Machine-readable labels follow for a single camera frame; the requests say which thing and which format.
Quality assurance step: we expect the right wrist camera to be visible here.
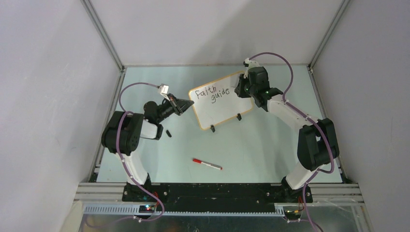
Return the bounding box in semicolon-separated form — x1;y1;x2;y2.
243;58;260;79

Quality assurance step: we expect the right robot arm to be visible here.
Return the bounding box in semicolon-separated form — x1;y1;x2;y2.
234;66;339;202

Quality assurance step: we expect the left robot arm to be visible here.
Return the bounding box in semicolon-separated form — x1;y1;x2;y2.
101;94;194;201

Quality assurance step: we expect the red whiteboard marker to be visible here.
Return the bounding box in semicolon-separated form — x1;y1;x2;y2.
192;158;223;170

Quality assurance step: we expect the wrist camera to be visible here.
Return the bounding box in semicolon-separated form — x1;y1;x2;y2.
243;58;260;79
158;84;170;101

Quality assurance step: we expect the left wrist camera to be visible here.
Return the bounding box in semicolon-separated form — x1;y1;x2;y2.
158;84;170;101

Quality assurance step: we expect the white whiteboard yellow frame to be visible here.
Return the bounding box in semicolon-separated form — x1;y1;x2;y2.
188;71;254;130

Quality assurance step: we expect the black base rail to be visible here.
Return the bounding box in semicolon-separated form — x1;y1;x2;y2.
122;183;313;213

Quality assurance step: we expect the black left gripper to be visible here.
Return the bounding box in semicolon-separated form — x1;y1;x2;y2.
156;93;193;123

